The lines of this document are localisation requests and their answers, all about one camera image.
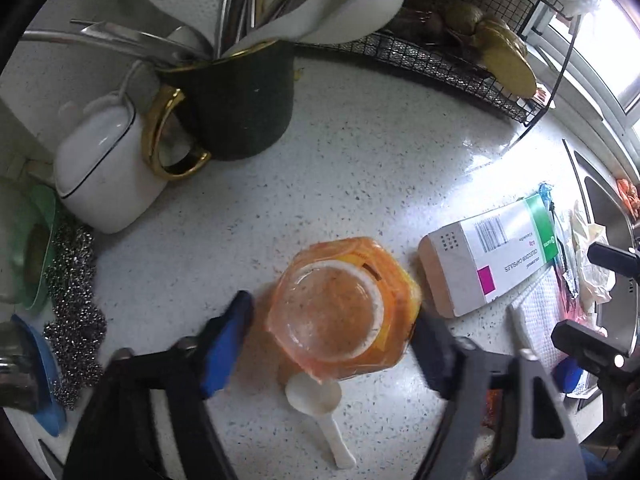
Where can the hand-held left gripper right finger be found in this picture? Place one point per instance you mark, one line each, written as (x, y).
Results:
(436, 357)

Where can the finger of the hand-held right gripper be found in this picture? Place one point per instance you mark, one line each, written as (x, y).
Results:
(585, 346)
(612, 259)

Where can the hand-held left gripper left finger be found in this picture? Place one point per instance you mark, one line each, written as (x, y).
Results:
(225, 347)

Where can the blue round lid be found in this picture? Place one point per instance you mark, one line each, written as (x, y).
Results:
(569, 377)

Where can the white textured cloth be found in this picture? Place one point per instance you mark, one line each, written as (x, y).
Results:
(537, 320)

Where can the orange plastic jar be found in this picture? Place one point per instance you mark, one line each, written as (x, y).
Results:
(345, 310)

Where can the pink plastic wrapper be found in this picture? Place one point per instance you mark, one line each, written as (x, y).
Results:
(575, 312)

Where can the stainless steel sink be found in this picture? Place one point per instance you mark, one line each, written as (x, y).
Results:
(605, 200)

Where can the orange mesh scrubber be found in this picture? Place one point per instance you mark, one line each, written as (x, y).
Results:
(628, 196)

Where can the blue plastic wrapper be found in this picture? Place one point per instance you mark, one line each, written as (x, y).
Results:
(546, 195)

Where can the white plastic scoop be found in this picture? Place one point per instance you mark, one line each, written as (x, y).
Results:
(312, 396)

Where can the white and green medicine box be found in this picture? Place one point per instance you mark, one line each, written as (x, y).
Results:
(490, 255)

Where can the steel wool scrubber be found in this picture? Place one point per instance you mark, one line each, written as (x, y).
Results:
(75, 320)

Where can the blue tray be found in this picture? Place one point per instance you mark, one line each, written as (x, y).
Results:
(47, 400)

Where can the white ceramic lidded jar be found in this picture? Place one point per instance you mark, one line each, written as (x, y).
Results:
(110, 170)

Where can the window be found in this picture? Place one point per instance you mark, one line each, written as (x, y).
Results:
(610, 45)

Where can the glass carafe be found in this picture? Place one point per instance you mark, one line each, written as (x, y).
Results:
(30, 250)

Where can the bundle of steel cutlery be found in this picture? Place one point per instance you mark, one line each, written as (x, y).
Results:
(245, 0)

